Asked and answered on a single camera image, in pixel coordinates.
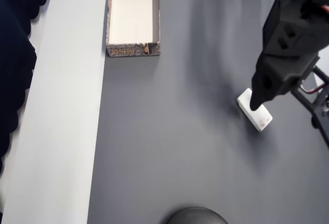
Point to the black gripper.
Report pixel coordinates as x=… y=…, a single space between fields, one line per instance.
x=270 y=82

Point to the grey desk mat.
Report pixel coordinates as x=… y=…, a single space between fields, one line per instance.
x=180 y=131

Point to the small white rectangular block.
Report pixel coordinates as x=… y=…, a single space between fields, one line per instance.
x=262 y=120

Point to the dark blue curtain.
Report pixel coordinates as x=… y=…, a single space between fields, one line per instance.
x=13 y=54

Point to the black round-base stand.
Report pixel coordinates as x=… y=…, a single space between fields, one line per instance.
x=196 y=217

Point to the patterned open cardboard box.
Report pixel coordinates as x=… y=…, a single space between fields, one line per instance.
x=133 y=52

